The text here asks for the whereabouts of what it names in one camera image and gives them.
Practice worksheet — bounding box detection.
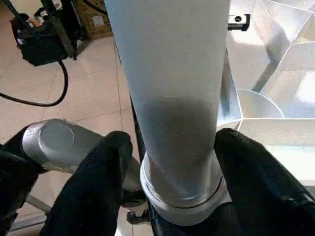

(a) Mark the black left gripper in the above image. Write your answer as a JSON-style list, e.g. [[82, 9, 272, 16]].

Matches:
[[227, 13, 252, 32]]

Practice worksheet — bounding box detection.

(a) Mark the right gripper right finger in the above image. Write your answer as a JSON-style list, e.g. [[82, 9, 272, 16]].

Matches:
[[213, 127, 315, 236]]

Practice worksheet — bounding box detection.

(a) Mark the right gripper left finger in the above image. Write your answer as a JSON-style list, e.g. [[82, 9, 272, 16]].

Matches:
[[40, 130, 134, 236]]

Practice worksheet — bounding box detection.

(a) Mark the white plastic table top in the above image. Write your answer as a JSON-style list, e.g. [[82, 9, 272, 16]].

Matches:
[[219, 0, 315, 187]]

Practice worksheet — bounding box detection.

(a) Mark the white plastic table leg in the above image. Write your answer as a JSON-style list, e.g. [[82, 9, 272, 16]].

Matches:
[[103, 0, 231, 227]]

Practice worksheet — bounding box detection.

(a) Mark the grey wheeled stand base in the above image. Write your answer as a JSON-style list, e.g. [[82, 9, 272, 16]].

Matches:
[[9, 193, 150, 226]]

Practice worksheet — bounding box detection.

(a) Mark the brown cardboard box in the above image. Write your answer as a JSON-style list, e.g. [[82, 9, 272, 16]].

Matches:
[[80, 0, 114, 42]]

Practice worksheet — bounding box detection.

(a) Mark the black tool bag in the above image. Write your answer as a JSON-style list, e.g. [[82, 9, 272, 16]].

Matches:
[[9, 6, 83, 67]]

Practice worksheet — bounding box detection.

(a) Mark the black storage shelf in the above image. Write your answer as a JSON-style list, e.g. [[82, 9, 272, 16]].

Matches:
[[40, 0, 82, 61]]

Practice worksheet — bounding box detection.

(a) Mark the black left camera cable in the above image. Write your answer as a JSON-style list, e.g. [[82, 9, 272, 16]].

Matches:
[[0, 58, 69, 107]]

